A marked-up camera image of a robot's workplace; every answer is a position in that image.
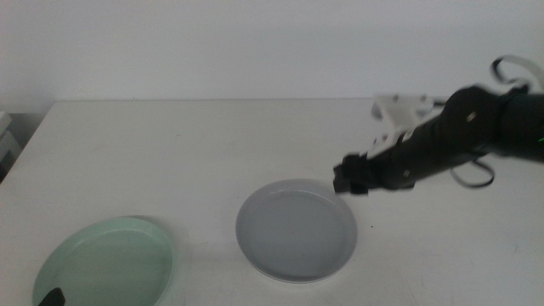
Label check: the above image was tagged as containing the pale green shallow bowl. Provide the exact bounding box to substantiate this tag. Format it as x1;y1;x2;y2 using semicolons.
31;215;176;306

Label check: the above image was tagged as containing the grey shallow bowl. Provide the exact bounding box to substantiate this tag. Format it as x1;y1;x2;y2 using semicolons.
235;178;359;282

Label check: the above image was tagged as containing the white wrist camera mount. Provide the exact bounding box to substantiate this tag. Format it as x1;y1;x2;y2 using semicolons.
365;93;448;162

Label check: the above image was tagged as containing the thin black cable loop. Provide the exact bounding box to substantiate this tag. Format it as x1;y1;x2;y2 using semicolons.
449;156;496;190

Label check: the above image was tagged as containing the flat pale ribbon cable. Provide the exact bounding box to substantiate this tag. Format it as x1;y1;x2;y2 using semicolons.
490;54;544;93

